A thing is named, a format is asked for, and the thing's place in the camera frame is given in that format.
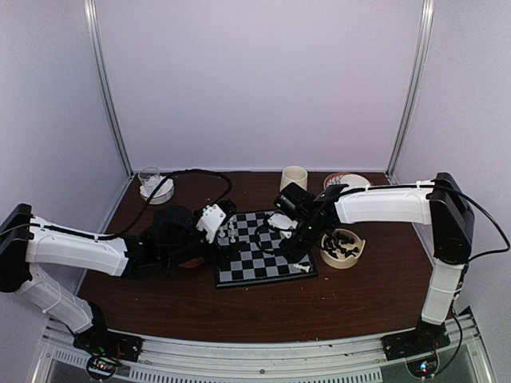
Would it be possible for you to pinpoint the white queen piece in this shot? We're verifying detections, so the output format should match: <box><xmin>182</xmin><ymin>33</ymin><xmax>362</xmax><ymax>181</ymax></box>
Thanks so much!
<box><xmin>292</xmin><ymin>263</ymin><xmax>311</xmax><ymax>273</ymax></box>

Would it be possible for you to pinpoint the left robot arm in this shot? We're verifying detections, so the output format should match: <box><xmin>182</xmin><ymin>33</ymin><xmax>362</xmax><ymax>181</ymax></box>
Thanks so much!
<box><xmin>1</xmin><ymin>199</ymin><xmax>236</xmax><ymax>357</ymax></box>

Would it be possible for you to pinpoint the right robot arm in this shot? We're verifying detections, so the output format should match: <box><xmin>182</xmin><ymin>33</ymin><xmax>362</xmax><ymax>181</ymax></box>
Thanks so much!
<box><xmin>268</xmin><ymin>172</ymin><xmax>475</xmax><ymax>353</ymax></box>

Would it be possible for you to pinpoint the black white chess board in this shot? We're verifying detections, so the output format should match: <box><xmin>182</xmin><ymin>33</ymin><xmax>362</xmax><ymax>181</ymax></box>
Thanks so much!
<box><xmin>216</xmin><ymin>211</ymin><xmax>318</xmax><ymax>289</ymax></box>

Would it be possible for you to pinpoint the black chess pieces pile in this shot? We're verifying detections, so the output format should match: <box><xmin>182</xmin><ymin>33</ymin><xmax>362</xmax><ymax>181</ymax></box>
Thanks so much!
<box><xmin>323</xmin><ymin>232</ymin><xmax>359</xmax><ymax>259</ymax></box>

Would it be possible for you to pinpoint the pink bowl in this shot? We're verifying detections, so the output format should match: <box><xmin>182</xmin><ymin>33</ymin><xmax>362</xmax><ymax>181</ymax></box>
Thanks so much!
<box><xmin>179</xmin><ymin>258</ymin><xmax>205</xmax><ymax>269</ymax></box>

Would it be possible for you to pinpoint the cream bowl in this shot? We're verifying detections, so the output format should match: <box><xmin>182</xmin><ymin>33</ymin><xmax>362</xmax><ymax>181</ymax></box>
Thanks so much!
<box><xmin>319</xmin><ymin>228</ymin><xmax>366</xmax><ymax>270</ymax></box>

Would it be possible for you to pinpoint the cream ribbed mug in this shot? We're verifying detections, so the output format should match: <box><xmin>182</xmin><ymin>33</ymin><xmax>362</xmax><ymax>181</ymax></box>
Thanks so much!
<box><xmin>279</xmin><ymin>165</ymin><xmax>308</xmax><ymax>191</ymax></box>

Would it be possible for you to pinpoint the patterned saucer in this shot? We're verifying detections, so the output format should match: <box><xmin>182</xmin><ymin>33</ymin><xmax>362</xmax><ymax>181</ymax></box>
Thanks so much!
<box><xmin>323</xmin><ymin>172</ymin><xmax>371</xmax><ymax>189</ymax></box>

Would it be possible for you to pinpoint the clear glass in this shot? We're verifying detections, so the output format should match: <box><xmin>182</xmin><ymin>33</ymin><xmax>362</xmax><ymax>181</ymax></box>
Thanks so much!
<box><xmin>137</xmin><ymin>167</ymin><xmax>160</xmax><ymax>193</ymax></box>

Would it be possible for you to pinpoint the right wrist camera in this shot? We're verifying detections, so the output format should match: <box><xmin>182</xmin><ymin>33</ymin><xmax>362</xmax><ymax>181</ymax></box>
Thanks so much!
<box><xmin>267</xmin><ymin>213</ymin><xmax>297</xmax><ymax>231</ymax></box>

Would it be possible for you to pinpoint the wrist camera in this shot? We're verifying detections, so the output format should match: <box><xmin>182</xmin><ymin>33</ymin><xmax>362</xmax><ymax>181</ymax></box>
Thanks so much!
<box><xmin>196</xmin><ymin>199</ymin><xmax>236</xmax><ymax>243</ymax></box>
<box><xmin>267</xmin><ymin>213</ymin><xmax>297</xmax><ymax>231</ymax></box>

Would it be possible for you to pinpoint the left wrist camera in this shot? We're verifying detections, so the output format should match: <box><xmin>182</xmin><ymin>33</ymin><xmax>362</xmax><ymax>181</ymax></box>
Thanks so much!
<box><xmin>196</xmin><ymin>199</ymin><xmax>236</xmax><ymax>243</ymax></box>

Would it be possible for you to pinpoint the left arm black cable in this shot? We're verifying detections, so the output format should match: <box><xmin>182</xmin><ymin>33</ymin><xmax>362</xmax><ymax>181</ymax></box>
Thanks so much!
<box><xmin>95</xmin><ymin>169</ymin><xmax>233</xmax><ymax>243</ymax></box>

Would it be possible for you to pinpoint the right aluminium frame post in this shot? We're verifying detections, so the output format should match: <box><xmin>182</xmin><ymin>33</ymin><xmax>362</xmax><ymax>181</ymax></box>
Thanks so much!
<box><xmin>386</xmin><ymin>0</ymin><xmax>435</xmax><ymax>184</ymax></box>

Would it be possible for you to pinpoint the aluminium frame post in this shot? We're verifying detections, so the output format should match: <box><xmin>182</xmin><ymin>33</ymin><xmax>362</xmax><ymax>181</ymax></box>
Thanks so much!
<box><xmin>386</xmin><ymin>0</ymin><xmax>435</xmax><ymax>184</ymax></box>
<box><xmin>83</xmin><ymin>0</ymin><xmax>133</xmax><ymax>178</ymax></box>

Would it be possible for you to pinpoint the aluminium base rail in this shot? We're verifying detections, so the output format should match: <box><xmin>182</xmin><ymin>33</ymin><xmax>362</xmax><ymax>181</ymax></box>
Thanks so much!
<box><xmin>31</xmin><ymin>313</ymin><xmax>496</xmax><ymax>383</ymax></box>

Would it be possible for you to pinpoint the left aluminium frame post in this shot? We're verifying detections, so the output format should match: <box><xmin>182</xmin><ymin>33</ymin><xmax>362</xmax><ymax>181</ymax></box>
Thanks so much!
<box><xmin>83</xmin><ymin>0</ymin><xmax>133</xmax><ymax>178</ymax></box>

